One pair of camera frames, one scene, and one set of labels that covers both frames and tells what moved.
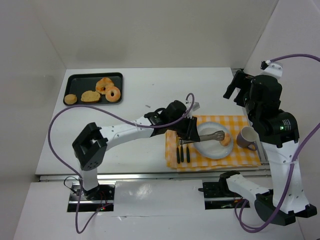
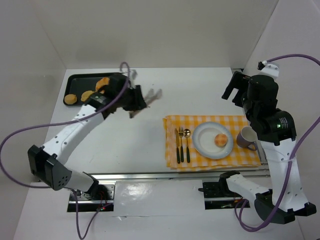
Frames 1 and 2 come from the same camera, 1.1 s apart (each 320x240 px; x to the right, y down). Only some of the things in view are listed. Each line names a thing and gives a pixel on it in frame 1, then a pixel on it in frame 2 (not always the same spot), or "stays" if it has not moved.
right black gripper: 238,85 stays
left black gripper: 189,129 → 137,99
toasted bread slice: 90,96 stays
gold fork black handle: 182,154 stays
